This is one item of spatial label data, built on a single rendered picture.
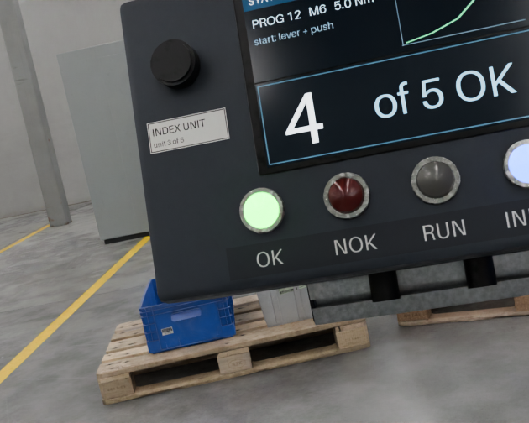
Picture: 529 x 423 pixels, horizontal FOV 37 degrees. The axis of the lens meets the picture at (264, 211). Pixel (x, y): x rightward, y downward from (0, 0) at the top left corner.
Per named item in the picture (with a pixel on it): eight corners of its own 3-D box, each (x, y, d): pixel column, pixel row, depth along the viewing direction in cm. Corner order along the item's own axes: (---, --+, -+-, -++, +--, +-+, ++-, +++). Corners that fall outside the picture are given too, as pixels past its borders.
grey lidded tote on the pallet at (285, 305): (330, 282, 419) (318, 221, 414) (349, 312, 359) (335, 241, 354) (252, 299, 418) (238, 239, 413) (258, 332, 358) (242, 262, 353)
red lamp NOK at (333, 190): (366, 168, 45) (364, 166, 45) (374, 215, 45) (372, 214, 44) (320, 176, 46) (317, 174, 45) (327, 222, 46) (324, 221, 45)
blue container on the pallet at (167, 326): (234, 303, 417) (225, 263, 414) (237, 336, 358) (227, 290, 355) (157, 320, 416) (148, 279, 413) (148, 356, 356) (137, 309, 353)
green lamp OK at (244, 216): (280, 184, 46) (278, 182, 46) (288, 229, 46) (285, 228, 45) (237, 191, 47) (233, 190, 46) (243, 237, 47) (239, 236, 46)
